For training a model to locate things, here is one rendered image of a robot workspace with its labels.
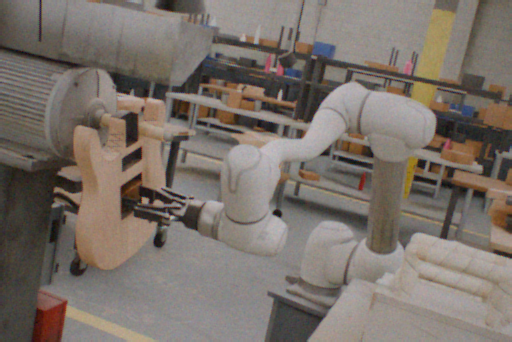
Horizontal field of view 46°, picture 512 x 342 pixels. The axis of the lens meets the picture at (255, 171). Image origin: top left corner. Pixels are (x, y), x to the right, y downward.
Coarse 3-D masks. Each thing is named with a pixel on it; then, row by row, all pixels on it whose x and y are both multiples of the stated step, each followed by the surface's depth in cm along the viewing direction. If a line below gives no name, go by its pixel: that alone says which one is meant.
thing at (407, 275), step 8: (408, 256) 112; (416, 256) 111; (408, 264) 112; (416, 264) 111; (400, 272) 113; (408, 272) 112; (416, 272) 112; (400, 280) 113; (408, 280) 112; (400, 288) 113; (408, 288) 112; (400, 296) 113; (408, 296) 113
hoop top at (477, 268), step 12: (420, 252) 111; (432, 252) 110; (444, 252) 110; (444, 264) 109; (456, 264) 108; (468, 264) 108; (480, 264) 107; (492, 264) 107; (480, 276) 107; (492, 276) 106; (504, 276) 106
